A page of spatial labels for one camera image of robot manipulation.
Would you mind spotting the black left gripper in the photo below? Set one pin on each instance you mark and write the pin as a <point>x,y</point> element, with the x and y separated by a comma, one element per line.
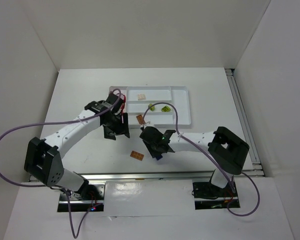
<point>117,127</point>

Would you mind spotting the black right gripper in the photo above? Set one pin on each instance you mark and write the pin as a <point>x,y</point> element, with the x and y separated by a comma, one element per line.
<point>150,145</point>

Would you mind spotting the orange lego plate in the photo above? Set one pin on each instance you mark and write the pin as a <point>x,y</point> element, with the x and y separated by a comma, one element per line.
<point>136,155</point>
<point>140,119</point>

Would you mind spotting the small green lego brick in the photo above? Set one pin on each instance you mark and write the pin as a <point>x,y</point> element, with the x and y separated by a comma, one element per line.
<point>151,107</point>

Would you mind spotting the red flower lego brick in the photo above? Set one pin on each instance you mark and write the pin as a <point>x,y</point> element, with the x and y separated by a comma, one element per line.
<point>124,102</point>

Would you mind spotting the red and green lego brick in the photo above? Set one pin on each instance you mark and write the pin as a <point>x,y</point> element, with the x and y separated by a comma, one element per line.
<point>166,109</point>

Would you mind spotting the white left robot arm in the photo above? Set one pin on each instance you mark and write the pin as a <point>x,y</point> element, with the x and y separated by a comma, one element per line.
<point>44,156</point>

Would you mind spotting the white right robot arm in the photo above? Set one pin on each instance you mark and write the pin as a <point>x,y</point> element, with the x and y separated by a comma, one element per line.
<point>222,147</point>

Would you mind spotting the white compartment tray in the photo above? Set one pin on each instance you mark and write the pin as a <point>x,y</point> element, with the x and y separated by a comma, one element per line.
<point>158,103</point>

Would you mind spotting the aluminium front rail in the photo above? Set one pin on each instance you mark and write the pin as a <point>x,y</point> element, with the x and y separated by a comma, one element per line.
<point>148,176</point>

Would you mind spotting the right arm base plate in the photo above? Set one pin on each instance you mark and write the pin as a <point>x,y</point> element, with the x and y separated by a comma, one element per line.
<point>210,197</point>

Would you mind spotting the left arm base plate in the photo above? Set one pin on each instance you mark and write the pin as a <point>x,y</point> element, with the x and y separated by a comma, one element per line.
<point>93,198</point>

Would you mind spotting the aluminium side rail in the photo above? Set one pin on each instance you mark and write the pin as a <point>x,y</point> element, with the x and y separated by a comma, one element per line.
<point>258,170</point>

